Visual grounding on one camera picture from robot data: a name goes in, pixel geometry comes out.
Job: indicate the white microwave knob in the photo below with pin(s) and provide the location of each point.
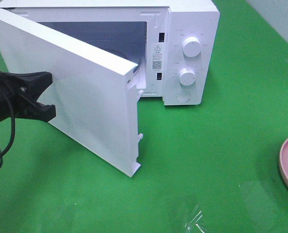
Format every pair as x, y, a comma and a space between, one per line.
187, 76
191, 46

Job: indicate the white microwave oven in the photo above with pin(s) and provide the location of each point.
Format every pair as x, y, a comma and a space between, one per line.
151, 29

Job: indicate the round white door button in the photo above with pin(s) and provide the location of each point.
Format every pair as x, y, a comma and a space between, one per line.
183, 96

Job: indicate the clear tape piece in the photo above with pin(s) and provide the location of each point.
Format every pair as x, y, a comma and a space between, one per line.
194, 222

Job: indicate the glass microwave turntable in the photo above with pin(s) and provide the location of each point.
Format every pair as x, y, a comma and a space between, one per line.
138, 61

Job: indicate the white microwave door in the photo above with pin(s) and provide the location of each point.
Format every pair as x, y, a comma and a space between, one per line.
94, 91

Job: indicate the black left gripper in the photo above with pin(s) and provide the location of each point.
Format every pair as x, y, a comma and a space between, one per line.
25, 105

